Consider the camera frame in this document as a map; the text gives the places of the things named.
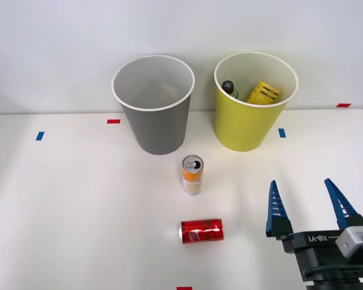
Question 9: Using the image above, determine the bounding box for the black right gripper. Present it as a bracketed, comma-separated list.
[265, 178, 363, 283]

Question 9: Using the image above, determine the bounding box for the green bottle with black cap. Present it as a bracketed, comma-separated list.
[221, 80, 240, 99]

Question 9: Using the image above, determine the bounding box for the yellow-green plastic waste bin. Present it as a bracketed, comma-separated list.
[214, 51, 299, 153]

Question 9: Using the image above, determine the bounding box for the red drink can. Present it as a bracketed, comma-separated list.
[178, 217, 225, 245]

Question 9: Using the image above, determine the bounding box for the orange drink can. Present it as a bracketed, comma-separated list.
[181, 155, 205, 196]

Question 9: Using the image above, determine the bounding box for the yellow can with black print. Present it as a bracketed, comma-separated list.
[245, 80, 282, 108]

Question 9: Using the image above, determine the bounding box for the grey plastic waste bin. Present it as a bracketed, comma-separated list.
[111, 54, 196, 156]

